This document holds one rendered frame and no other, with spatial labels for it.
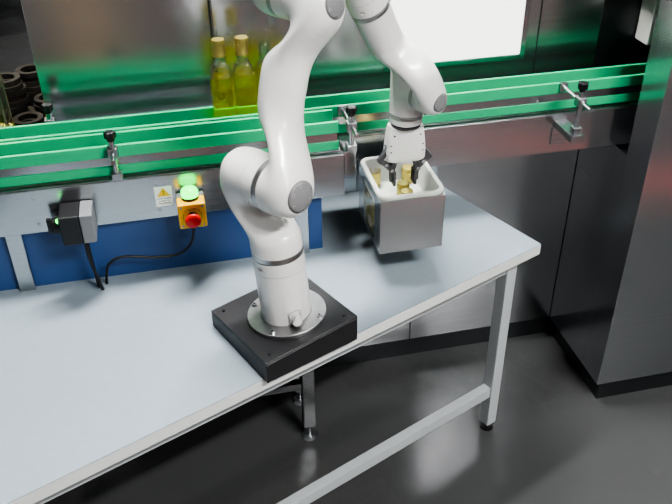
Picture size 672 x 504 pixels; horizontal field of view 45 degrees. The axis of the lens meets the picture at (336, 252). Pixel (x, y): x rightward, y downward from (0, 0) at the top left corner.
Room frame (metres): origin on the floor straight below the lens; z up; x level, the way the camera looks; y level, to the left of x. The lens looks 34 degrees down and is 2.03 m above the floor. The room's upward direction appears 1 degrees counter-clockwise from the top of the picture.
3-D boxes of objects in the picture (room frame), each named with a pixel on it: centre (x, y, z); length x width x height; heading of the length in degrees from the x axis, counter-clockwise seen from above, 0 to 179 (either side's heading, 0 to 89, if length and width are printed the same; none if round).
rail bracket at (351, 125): (1.93, -0.04, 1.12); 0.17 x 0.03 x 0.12; 12
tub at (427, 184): (1.85, -0.17, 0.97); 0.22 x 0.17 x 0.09; 12
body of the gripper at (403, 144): (1.86, -0.18, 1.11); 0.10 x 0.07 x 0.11; 101
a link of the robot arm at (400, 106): (1.85, -0.18, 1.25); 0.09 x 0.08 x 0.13; 40
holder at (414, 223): (1.88, -0.17, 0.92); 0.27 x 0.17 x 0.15; 12
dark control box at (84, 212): (1.71, 0.64, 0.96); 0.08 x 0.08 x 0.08; 12
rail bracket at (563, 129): (2.06, -0.66, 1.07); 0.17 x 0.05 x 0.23; 12
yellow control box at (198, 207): (1.77, 0.37, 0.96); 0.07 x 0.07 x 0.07; 12
